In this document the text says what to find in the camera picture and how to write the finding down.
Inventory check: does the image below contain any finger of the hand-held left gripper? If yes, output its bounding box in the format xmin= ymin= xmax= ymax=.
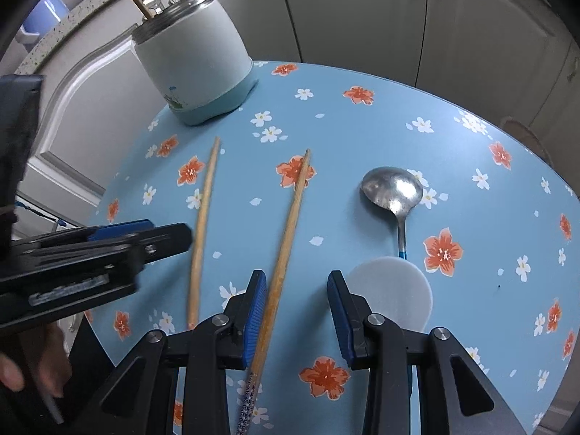
xmin=88 ymin=220 xmax=155 ymax=242
xmin=131 ymin=223 xmax=193 ymax=264

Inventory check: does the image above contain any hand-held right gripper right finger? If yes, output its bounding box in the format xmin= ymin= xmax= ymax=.
xmin=327 ymin=270 xmax=529 ymax=435

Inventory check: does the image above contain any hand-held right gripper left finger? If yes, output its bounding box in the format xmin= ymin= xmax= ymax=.
xmin=68 ymin=269 xmax=268 ymax=435

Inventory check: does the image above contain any white and teal insulated jar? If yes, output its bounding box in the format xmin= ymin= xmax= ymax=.
xmin=131 ymin=0 xmax=260 ymax=127

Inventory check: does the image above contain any person's left hand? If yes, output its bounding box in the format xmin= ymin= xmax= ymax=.
xmin=0 ymin=322 xmax=73 ymax=397

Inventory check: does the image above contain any white plastic soup spoon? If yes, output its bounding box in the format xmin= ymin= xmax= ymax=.
xmin=347 ymin=257 xmax=434 ymax=332

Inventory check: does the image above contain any white cabinet door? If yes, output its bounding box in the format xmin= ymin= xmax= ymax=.
xmin=16 ymin=32 xmax=141 ymax=211
xmin=274 ymin=0 xmax=429 ymax=88
xmin=426 ymin=0 xmax=572 ymax=114
xmin=526 ymin=45 xmax=580 ymax=155
xmin=213 ymin=0 xmax=300 ymax=62

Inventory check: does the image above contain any speckled stone countertop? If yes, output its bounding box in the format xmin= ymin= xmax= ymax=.
xmin=16 ymin=0 xmax=191 ymax=75

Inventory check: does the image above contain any blue box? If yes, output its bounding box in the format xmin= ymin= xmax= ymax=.
xmin=20 ymin=0 xmax=70 ymax=42

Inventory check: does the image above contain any blue cable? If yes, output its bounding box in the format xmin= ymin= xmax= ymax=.
xmin=16 ymin=196 xmax=87 ymax=234

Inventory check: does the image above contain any blue-handled metal spoon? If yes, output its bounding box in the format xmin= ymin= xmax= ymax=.
xmin=360 ymin=167 xmax=424 ymax=259

